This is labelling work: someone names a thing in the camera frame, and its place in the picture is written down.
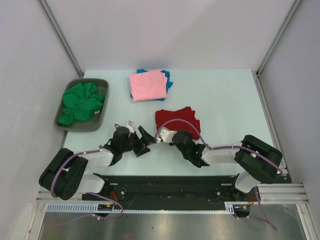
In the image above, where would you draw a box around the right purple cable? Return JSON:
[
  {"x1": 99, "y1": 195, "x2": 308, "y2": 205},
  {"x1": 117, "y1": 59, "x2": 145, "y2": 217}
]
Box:
[{"x1": 154, "y1": 119, "x2": 283, "y2": 231}]

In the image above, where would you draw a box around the grey plastic tray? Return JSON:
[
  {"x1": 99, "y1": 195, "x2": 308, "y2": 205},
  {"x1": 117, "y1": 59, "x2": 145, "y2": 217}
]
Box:
[{"x1": 54, "y1": 78, "x2": 109, "y2": 132}]

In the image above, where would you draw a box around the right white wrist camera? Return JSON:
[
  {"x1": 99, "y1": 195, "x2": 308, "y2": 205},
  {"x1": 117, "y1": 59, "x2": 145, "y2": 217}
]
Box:
[{"x1": 154, "y1": 127, "x2": 177, "y2": 144}]

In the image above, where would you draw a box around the white slotted cable duct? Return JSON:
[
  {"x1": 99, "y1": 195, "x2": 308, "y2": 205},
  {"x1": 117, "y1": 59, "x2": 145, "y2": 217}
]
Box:
[{"x1": 46, "y1": 202, "x2": 251, "y2": 215}]

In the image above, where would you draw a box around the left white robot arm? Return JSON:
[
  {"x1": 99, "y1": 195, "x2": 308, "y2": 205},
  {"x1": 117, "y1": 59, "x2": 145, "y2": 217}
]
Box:
[{"x1": 38, "y1": 125, "x2": 156, "y2": 201}]

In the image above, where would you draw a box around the purple cable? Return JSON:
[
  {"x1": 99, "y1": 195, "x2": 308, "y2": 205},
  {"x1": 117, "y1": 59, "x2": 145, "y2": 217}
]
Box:
[
  {"x1": 154, "y1": 119, "x2": 283, "y2": 231},
  {"x1": 49, "y1": 148, "x2": 125, "y2": 226}
]

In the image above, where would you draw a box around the green t shirt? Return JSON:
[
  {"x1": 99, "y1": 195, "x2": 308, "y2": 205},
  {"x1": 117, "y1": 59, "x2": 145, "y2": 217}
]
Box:
[{"x1": 58, "y1": 82, "x2": 106, "y2": 126}]

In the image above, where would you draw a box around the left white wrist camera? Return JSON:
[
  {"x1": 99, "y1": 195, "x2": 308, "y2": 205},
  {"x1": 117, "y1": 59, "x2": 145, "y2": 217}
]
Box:
[{"x1": 124, "y1": 120, "x2": 135, "y2": 134}]

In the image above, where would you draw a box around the right aluminium side rail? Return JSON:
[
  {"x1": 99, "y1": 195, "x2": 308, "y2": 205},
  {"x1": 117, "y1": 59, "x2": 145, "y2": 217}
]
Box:
[{"x1": 251, "y1": 71, "x2": 290, "y2": 177}]

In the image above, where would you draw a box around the aluminium frame post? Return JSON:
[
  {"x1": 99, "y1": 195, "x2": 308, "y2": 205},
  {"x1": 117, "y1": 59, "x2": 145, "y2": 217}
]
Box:
[
  {"x1": 37, "y1": 0, "x2": 84, "y2": 78},
  {"x1": 255, "y1": 0, "x2": 304, "y2": 77}
]

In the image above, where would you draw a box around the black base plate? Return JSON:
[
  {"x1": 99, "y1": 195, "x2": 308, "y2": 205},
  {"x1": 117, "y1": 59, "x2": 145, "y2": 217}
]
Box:
[{"x1": 81, "y1": 175, "x2": 260, "y2": 212}]

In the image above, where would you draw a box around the red t shirt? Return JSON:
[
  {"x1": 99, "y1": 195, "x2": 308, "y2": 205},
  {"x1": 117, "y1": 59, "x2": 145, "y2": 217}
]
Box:
[{"x1": 155, "y1": 106, "x2": 201, "y2": 140}]

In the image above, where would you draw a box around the pink folded t shirt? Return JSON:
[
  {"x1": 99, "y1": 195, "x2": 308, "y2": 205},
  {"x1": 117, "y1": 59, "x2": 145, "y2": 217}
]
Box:
[{"x1": 129, "y1": 69, "x2": 168, "y2": 103}]

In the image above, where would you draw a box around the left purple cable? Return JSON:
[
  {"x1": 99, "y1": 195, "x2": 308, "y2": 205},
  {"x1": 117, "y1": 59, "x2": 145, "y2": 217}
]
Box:
[{"x1": 49, "y1": 148, "x2": 125, "y2": 226}]

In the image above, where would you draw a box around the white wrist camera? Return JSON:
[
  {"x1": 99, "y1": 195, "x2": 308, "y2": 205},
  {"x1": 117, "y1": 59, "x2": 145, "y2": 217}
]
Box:
[
  {"x1": 154, "y1": 127, "x2": 177, "y2": 144},
  {"x1": 124, "y1": 120, "x2": 135, "y2": 134}
]

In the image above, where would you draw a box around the left aluminium frame post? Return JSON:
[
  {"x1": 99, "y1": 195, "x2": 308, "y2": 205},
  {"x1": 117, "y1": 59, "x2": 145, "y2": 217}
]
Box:
[{"x1": 37, "y1": 0, "x2": 84, "y2": 78}]

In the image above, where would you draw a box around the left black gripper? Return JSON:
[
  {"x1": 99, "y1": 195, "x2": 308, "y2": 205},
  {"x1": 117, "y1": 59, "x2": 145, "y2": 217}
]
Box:
[{"x1": 120, "y1": 125, "x2": 157, "y2": 157}]

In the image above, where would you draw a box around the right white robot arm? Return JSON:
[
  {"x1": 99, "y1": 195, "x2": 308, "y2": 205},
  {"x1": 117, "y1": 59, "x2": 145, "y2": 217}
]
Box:
[{"x1": 165, "y1": 130, "x2": 283, "y2": 201}]

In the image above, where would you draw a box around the right aluminium frame post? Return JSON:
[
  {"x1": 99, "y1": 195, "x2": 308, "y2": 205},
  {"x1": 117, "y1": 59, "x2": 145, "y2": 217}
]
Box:
[{"x1": 255, "y1": 0, "x2": 304, "y2": 77}]

